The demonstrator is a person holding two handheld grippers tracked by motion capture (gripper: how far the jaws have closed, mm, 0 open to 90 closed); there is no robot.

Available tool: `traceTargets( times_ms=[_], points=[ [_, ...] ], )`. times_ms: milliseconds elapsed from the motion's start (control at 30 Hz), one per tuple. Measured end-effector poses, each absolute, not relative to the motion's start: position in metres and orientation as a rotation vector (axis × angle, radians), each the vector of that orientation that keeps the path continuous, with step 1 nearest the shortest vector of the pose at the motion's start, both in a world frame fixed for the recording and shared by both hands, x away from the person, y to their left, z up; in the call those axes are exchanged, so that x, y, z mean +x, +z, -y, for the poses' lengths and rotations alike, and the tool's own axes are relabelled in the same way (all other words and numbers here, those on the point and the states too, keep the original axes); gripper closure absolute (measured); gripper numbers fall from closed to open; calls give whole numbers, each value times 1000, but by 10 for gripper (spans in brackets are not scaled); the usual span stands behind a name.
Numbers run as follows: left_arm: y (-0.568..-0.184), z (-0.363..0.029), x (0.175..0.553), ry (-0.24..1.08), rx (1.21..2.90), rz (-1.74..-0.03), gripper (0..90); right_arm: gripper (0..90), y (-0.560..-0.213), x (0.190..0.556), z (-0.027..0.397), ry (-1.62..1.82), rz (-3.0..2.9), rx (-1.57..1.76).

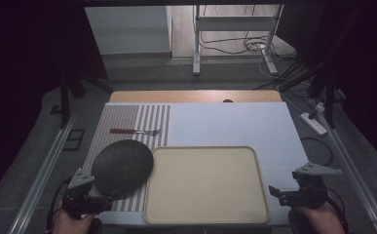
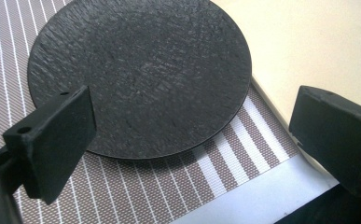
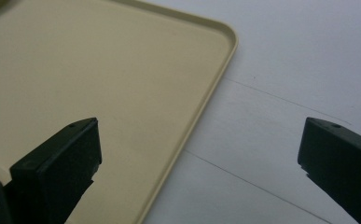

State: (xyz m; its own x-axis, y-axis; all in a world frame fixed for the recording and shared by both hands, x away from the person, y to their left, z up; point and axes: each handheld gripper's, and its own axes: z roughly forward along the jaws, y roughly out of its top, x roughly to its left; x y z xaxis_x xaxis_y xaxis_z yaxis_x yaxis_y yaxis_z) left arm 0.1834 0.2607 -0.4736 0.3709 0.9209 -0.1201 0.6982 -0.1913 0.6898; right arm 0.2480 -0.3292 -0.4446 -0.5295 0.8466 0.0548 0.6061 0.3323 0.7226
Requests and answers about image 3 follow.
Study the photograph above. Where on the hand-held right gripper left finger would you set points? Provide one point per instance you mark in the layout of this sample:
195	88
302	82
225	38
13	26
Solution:
55	169

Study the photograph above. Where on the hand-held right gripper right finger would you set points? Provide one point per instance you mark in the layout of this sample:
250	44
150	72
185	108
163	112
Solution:
343	161

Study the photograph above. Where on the beige plastic tray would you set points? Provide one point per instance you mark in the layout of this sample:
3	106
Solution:
113	77

